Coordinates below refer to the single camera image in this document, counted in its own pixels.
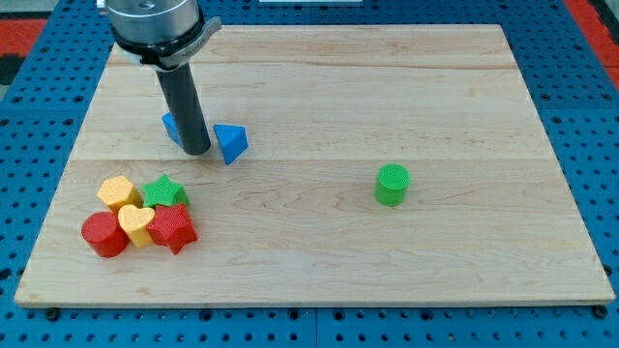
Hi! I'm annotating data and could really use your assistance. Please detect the blue triangle block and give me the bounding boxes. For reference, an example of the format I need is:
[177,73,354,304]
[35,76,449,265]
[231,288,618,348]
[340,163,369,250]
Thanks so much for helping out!
[214,124,249,164]

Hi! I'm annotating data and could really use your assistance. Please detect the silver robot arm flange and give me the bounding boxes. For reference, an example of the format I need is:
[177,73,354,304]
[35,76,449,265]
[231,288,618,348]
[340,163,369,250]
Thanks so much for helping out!
[95,0,221,73]

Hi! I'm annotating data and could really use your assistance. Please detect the wooden board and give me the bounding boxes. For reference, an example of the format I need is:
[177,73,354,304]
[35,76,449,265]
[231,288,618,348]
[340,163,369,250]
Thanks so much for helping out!
[15,24,615,308]

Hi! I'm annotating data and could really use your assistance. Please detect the green cylinder block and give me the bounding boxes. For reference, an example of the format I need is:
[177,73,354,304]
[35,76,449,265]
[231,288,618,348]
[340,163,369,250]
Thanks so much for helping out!
[374,162,411,207]

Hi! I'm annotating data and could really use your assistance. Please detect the red star block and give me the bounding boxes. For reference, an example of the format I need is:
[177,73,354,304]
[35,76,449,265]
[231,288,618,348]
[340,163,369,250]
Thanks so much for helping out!
[146,203,198,255]

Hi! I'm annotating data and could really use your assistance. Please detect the green star block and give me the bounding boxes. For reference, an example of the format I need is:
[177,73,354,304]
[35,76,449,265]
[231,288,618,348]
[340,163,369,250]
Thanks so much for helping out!
[142,174,190,208]

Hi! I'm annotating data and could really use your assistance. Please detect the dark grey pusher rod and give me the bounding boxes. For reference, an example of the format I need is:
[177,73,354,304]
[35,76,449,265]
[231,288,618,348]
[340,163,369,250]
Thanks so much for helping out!
[157,64,211,156]

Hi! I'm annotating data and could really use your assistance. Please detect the yellow heart block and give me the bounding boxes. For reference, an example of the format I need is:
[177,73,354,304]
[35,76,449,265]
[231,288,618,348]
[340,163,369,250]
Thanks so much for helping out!
[118,205,156,247]

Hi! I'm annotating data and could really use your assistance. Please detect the yellow hexagon block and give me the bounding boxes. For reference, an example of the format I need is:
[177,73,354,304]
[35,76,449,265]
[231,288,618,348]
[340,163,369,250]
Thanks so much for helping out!
[97,176,143,215]

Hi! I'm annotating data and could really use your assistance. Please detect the red cylinder block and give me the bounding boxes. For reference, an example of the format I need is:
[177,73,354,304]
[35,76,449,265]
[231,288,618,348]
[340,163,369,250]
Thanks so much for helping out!
[81,212,130,258]

